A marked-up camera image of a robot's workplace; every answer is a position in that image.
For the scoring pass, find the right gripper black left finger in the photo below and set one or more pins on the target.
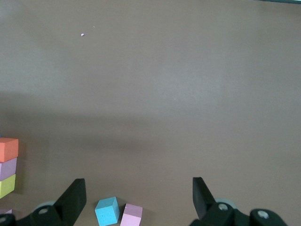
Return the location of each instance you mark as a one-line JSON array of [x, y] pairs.
[[70, 202]]

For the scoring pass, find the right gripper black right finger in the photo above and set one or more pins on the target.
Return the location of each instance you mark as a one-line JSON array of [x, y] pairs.
[[205, 200]]

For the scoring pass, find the brown paper table cover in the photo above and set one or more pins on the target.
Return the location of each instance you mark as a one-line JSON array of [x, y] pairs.
[[150, 82]]

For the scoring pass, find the yellow foam cube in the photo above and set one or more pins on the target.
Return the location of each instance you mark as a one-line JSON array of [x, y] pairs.
[[6, 187]]

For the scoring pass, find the blue foam cube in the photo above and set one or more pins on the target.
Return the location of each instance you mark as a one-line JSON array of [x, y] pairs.
[[107, 212]]

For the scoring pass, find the orange foam cube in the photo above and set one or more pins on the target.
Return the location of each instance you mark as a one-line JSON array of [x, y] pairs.
[[8, 150]]

